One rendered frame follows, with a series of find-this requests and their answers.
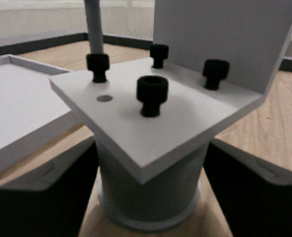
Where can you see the white shallow tray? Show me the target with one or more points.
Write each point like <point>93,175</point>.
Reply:
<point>31,114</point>

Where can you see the black screw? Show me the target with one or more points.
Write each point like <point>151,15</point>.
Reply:
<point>159,52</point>
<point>152,91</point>
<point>98,64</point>
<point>215,70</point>

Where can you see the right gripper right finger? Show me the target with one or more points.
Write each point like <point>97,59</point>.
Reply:
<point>255,195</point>

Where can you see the white bracket with holes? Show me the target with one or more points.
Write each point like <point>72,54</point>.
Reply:
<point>252,35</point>

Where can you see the grey cylinder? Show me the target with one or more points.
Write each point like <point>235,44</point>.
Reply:
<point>161,204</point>

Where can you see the red screwdriver handle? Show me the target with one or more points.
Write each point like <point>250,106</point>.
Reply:
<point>94,26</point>

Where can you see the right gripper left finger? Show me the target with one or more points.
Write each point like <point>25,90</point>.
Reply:
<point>51,200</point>

